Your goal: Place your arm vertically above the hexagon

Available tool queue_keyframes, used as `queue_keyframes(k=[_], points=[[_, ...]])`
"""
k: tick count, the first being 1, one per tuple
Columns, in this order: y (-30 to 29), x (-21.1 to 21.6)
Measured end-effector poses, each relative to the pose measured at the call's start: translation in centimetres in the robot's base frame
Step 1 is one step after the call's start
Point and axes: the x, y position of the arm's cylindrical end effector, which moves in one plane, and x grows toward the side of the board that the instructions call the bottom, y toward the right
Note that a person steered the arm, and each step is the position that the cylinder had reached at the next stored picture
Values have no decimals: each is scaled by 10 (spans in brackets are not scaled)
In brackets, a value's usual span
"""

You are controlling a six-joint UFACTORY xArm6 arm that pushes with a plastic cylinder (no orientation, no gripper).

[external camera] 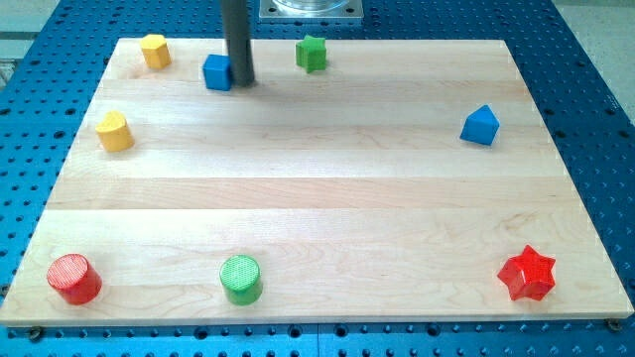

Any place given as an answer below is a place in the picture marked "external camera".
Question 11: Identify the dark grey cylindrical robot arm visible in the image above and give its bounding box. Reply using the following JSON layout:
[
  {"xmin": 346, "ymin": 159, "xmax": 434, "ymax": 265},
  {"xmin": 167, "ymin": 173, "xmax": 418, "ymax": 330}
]
[{"xmin": 220, "ymin": 0, "xmax": 255, "ymax": 87}]

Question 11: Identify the yellow hexagon block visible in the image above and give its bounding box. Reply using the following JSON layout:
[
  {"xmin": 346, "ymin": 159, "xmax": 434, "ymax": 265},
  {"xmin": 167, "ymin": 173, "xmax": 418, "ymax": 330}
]
[{"xmin": 140, "ymin": 34, "xmax": 172, "ymax": 69}]

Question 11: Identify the light wooden board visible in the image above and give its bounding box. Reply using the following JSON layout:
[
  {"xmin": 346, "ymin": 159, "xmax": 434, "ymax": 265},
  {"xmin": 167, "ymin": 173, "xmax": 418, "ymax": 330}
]
[{"xmin": 1, "ymin": 38, "xmax": 633, "ymax": 326}]

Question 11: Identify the green star block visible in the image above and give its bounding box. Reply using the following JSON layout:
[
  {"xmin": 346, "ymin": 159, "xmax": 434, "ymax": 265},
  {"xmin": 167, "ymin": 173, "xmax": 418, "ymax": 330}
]
[{"xmin": 296, "ymin": 35, "xmax": 327, "ymax": 73}]

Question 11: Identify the green cylinder block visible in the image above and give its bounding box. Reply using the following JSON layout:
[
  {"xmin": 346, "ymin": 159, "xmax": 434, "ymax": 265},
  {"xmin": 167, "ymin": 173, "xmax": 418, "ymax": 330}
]
[{"xmin": 219, "ymin": 255, "xmax": 263, "ymax": 305}]

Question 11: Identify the blue cube block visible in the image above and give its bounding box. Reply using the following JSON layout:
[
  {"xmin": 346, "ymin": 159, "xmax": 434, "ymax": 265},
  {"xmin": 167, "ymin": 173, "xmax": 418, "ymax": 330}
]
[{"xmin": 202, "ymin": 55, "xmax": 232, "ymax": 91}]

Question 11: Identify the blue triangle block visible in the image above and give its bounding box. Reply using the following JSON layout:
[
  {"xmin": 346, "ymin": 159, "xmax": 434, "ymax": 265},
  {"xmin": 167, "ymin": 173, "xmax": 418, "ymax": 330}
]
[{"xmin": 459, "ymin": 104, "xmax": 500, "ymax": 146}]

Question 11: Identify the yellow heart block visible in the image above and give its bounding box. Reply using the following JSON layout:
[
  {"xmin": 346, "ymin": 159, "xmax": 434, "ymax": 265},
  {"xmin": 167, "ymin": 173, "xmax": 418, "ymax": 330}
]
[{"xmin": 95, "ymin": 110, "xmax": 135, "ymax": 152}]

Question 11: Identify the red star block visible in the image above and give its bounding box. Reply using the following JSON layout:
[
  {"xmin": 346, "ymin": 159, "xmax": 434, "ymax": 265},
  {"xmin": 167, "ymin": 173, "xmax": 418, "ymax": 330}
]
[{"xmin": 497, "ymin": 245, "xmax": 556, "ymax": 301}]

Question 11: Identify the red cylinder block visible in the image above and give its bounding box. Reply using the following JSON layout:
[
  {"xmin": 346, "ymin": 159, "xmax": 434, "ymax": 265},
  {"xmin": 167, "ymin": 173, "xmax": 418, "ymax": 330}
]
[{"xmin": 47, "ymin": 253, "xmax": 102, "ymax": 305}]

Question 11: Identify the left board corner screw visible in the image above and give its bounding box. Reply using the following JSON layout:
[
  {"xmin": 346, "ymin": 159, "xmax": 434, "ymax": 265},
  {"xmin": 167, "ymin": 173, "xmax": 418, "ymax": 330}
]
[{"xmin": 27, "ymin": 326, "xmax": 44, "ymax": 342}]

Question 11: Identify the board corner screw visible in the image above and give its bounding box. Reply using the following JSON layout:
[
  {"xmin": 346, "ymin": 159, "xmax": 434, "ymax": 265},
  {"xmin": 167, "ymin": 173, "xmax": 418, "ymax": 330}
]
[
  {"xmin": 604, "ymin": 318, "xmax": 622, "ymax": 332},
  {"xmin": 27, "ymin": 326, "xmax": 44, "ymax": 342}
]

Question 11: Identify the right board corner screw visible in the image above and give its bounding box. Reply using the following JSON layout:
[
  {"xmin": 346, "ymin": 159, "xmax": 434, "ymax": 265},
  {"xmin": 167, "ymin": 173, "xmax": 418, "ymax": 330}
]
[{"xmin": 604, "ymin": 318, "xmax": 622, "ymax": 332}]

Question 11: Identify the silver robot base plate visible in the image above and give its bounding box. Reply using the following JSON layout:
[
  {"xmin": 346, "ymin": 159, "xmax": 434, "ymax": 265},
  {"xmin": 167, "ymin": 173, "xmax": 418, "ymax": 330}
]
[{"xmin": 259, "ymin": 0, "xmax": 363, "ymax": 21}]

